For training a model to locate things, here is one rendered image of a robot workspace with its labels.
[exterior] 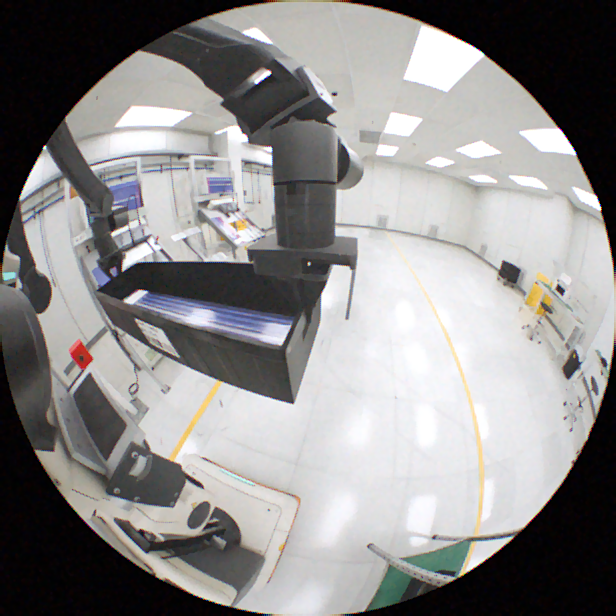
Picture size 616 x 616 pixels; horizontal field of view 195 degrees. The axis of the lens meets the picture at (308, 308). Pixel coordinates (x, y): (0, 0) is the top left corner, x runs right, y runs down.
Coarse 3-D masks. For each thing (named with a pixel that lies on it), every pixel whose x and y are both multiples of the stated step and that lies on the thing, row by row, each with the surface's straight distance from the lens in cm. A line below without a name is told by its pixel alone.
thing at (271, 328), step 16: (144, 304) 50; (160, 304) 46; (176, 304) 42; (192, 304) 39; (208, 304) 37; (192, 320) 34; (208, 320) 32; (224, 320) 31; (240, 320) 30; (256, 320) 29; (272, 320) 28; (288, 320) 28; (256, 336) 26; (272, 336) 26
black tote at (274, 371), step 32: (128, 288) 66; (160, 288) 61; (192, 288) 47; (224, 288) 39; (256, 288) 34; (128, 320) 42; (160, 320) 26; (320, 320) 34; (160, 352) 39; (192, 352) 26; (224, 352) 20; (256, 352) 17; (288, 352) 16; (256, 384) 23; (288, 384) 20
